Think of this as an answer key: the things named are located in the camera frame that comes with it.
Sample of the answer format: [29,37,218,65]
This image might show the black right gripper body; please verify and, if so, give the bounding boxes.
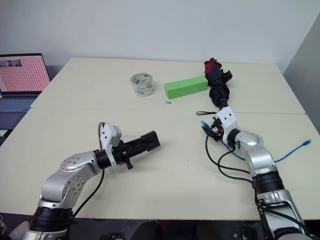
[210,116,225,142]

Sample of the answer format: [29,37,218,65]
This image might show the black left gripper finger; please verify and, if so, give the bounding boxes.
[126,144,151,158]
[123,136,144,150]

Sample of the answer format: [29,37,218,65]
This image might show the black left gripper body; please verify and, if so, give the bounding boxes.
[112,139,134,171]

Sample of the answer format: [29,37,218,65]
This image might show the blue Ethernet cable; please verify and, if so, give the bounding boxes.
[200,120,312,163]

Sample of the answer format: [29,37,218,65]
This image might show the black and red folded umbrella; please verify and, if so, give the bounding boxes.
[203,57,234,110]

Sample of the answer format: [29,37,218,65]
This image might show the green foam block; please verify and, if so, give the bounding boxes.
[164,75,209,100]

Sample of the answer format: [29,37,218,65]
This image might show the clear packing tape roll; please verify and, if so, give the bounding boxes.
[129,72,155,97]

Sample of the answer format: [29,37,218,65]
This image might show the open laptop with pink screen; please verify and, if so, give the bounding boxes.
[0,52,52,131]

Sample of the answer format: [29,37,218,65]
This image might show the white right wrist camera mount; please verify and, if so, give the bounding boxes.
[215,106,239,145]

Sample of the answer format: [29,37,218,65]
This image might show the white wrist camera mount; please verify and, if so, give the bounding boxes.
[99,122,123,168]
[215,106,239,145]

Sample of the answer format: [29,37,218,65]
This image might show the black strap loop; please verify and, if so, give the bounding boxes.
[195,110,217,117]

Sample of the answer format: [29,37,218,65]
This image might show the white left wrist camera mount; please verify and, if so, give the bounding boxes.
[99,122,123,168]

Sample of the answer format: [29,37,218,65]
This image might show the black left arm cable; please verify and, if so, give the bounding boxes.
[71,121,106,221]

